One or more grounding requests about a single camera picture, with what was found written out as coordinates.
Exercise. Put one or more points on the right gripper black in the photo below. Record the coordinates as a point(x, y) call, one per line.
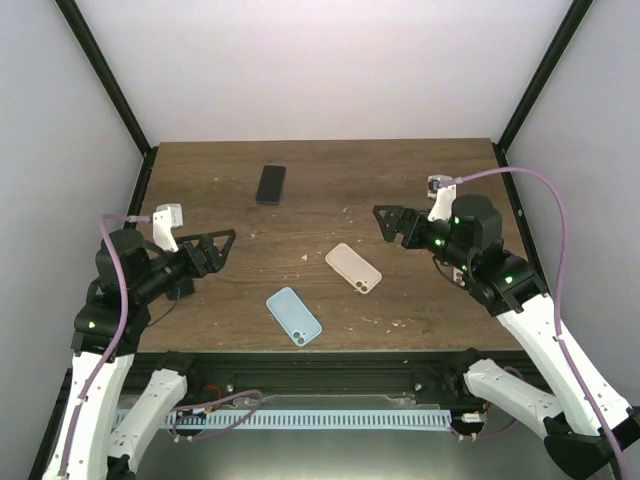
point(415, 217)

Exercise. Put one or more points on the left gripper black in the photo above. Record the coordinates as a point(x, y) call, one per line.
point(215, 261)

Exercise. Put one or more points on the beige phone case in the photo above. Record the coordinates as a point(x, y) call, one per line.
point(353, 268)

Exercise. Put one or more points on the light blue phone case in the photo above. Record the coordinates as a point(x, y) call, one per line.
point(294, 317)

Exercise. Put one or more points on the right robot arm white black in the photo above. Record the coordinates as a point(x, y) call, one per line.
point(581, 420)

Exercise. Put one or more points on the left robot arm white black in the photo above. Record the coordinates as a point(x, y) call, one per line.
point(132, 273)

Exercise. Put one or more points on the blue phone far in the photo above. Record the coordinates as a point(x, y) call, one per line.
point(271, 184)

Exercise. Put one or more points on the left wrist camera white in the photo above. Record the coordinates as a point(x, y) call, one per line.
point(165, 218)

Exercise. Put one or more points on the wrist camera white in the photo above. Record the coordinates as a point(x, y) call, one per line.
point(442, 190)
point(165, 218)

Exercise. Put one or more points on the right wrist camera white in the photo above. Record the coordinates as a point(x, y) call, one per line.
point(442, 190)

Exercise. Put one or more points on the black aluminium frame rail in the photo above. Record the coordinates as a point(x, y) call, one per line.
point(402, 337)

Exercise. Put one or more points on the slotted cable duct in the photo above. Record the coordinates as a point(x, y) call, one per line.
point(410, 420)

